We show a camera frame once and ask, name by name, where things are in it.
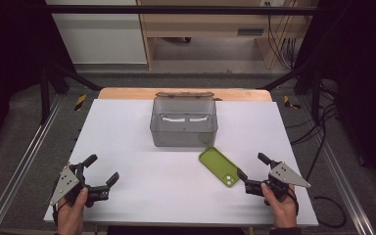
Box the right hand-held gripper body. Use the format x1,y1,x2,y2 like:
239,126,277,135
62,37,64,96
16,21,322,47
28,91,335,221
244,160,311,201

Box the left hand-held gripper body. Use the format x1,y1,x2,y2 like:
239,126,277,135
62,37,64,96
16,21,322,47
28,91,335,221
48,162,111,209

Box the green phone case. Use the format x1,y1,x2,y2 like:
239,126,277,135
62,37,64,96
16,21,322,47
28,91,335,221
198,146,241,188

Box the transparent grey storage box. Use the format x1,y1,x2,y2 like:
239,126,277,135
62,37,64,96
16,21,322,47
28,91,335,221
149,91,219,148

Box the person's left hand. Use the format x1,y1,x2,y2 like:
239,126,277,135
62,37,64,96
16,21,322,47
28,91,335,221
56,186,89,235

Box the person's right hand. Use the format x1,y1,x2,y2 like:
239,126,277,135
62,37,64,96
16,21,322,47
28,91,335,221
260,183,300,229

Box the white table sheet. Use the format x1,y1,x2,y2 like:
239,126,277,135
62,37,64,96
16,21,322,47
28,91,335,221
43,98,319,228

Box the yellow black tape marker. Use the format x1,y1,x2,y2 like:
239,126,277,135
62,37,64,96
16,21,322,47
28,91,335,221
283,95,302,111
73,94,87,112

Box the black metal stand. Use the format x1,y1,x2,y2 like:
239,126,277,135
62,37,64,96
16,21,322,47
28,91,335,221
258,62,324,123
38,60,102,125

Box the white cabinet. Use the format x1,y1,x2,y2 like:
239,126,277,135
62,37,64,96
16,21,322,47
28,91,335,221
44,0,148,65

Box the black curtain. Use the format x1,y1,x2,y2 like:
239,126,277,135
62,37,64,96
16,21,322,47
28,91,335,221
0,0,76,158
293,0,376,190

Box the wooden desk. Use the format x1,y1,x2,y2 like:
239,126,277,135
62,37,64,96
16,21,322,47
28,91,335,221
136,0,317,71

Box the black horizontal bar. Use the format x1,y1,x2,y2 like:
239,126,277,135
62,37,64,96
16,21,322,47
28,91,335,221
45,4,321,16

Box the right hand-held gripper cable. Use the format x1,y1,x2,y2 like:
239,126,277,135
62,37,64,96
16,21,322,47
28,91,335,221
287,185,301,216

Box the hand-held gripper cable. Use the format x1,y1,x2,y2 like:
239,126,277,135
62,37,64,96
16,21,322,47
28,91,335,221
287,185,301,216
52,200,69,226

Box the left hand-held gripper cable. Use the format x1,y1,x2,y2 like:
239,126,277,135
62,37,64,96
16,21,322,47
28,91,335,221
52,200,69,226

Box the aluminium frame rail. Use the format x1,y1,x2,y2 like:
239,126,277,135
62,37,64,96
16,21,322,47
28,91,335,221
0,94,65,235
298,96,376,235

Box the black floor cables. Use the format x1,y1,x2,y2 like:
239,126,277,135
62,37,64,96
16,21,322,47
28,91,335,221
288,82,341,184

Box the looped black floor cable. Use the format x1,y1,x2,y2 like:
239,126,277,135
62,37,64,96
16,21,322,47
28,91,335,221
311,195,348,229

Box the hanging black cable bundle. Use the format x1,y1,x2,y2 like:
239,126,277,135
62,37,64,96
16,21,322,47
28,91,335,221
266,14,300,71

